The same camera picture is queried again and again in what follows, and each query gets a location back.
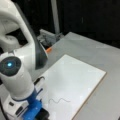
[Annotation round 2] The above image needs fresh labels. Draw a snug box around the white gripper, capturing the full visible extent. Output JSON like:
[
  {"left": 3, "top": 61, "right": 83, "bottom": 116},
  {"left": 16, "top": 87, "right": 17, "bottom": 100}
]
[{"left": 3, "top": 96, "right": 29, "bottom": 120}]

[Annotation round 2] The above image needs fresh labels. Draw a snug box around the black whiteboard eraser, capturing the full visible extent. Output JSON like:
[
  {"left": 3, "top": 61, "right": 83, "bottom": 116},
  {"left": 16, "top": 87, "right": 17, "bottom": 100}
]
[{"left": 38, "top": 111, "right": 49, "bottom": 120}]

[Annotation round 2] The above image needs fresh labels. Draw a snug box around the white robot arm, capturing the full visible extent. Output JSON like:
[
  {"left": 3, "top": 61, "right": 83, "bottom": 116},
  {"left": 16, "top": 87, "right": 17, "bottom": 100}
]
[{"left": 0, "top": 0, "right": 48, "bottom": 120}]

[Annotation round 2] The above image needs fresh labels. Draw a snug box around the white whiteboard panel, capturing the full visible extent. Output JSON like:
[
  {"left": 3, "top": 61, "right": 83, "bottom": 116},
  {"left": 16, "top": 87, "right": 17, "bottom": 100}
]
[{"left": 33, "top": 54, "right": 108, "bottom": 120}]

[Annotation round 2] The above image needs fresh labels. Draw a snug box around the orange clamp block far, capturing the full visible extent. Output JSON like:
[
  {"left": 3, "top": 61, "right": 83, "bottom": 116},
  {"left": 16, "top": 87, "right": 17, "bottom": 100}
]
[{"left": 46, "top": 47, "right": 52, "bottom": 53}]

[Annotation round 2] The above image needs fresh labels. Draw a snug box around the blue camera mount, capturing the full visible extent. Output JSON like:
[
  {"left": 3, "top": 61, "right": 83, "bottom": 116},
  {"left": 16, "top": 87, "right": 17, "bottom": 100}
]
[{"left": 22, "top": 91, "right": 42, "bottom": 120}]

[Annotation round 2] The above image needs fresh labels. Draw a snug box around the grey metal bracket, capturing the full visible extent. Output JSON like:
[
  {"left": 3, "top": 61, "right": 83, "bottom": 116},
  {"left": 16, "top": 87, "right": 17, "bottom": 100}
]
[{"left": 38, "top": 29, "right": 61, "bottom": 45}]

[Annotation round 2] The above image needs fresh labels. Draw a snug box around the grey metal post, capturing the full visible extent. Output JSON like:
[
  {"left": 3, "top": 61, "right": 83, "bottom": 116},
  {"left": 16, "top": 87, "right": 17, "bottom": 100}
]
[{"left": 51, "top": 0, "right": 60, "bottom": 34}]

